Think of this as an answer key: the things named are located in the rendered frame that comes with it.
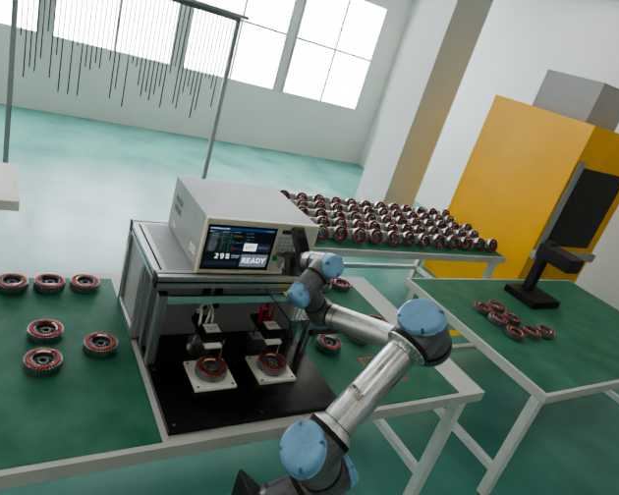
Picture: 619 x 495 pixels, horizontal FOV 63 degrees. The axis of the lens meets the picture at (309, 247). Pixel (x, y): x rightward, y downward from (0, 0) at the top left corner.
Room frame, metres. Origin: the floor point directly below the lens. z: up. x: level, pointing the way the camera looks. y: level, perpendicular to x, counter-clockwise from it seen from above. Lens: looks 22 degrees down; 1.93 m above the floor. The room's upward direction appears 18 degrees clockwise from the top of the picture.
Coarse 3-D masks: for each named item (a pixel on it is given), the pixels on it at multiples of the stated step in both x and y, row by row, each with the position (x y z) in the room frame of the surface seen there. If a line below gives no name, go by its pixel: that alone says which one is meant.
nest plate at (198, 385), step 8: (192, 360) 1.47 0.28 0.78; (192, 368) 1.43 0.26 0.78; (216, 368) 1.47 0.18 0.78; (192, 376) 1.39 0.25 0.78; (232, 376) 1.46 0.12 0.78; (192, 384) 1.37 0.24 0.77; (200, 384) 1.37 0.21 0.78; (208, 384) 1.38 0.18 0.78; (216, 384) 1.39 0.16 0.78; (224, 384) 1.41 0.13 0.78; (232, 384) 1.42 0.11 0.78
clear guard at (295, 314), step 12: (264, 288) 1.64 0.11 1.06; (276, 288) 1.67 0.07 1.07; (288, 288) 1.70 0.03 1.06; (276, 300) 1.58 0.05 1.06; (288, 300) 1.61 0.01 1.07; (288, 312) 1.52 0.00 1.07; (300, 312) 1.54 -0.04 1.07; (300, 324) 1.48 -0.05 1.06; (312, 324) 1.51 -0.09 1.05; (300, 336) 1.46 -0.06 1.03; (312, 336) 1.49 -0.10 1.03; (324, 336) 1.51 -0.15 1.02; (336, 336) 1.54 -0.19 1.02; (348, 336) 1.57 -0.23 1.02
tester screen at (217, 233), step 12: (216, 228) 1.52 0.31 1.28; (228, 228) 1.54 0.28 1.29; (240, 228) 1.57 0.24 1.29; (216, 240) 1.52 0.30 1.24; (228, 240) 1.55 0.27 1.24; (240, 240) 1.57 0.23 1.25; (252, 240) 1.60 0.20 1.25; (264, 240) 1.63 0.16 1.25; (204, 252) 1.51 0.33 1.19; (228, 252) 1.56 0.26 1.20; (240, 252) 1.58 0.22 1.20; (252, 252) 1.61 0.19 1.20; (264, 252) 1.64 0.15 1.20; (204, 264) 1.51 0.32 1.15
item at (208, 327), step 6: (192, 318) 1.57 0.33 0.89; (198, 318) 1.57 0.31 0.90; (204, 318) 1.58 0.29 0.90; (210, 318) 1.59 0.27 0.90; (204, 324) 1.51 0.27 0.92; (210, 324) 1.52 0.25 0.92; (216, 324) 1.53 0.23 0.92; (198, 330) 1.50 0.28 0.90; (204, 330) 1.48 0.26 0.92; (210, 330) 1.49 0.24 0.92; (216, 330) 1.50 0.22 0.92; (204, 336) 1.46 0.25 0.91; (210, 336) 1.47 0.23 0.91; (216, 336) 1.48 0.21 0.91; (204, 342) 1.46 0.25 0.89; (210, 342) 1.47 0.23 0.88; (216, 342) 1.49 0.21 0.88; (204, 348) 1.45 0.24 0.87; (210, 348) 1.45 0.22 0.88; (216, 348) 1.47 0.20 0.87
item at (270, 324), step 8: (256, 320) 1.68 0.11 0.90; (272, 320) 1.68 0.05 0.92; (256, 328) 1.68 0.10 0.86; (264, 328) 1.62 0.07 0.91; (272, 328) 1.62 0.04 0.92; (280, 328) 1.64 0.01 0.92; (264, 336) 1.60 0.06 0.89; (272, 336) 1.62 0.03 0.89; (280, 336) 1.64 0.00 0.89; (272, 344) 1.59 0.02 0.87
